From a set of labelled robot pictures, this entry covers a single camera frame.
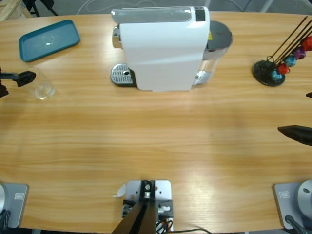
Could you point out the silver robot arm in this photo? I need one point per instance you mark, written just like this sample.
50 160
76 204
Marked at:
1 197
306 195

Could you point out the black chair legs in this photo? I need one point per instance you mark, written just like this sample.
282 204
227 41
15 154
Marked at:
30 3

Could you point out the white capsule coffee machine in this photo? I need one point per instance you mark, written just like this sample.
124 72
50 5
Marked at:
158 53

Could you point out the teal plastic serving tray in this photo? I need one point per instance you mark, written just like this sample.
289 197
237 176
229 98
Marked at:
48 41

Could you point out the black camera post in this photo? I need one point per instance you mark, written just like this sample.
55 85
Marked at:
143 214

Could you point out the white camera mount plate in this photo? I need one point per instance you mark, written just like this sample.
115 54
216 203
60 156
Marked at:
163 190

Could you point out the white paper tag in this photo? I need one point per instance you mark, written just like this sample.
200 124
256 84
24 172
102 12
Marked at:
120 191

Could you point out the teal foil coffee capsule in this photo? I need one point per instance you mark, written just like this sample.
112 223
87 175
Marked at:
290 61
276 76

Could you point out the clear drinking glass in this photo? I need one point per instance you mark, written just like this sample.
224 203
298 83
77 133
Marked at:
45 90

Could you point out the purple foil coffee capsule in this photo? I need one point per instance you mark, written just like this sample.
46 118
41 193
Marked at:
299 52

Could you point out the wooden crate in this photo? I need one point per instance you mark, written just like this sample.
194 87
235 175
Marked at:
9 9

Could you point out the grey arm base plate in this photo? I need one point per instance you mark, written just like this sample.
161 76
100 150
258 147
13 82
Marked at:
284 204
17 209

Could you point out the clear water tank grey lid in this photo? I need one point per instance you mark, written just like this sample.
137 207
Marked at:
219 34

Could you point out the red foil coffee capsule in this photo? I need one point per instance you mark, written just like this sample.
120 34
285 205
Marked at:
307 44
283 69

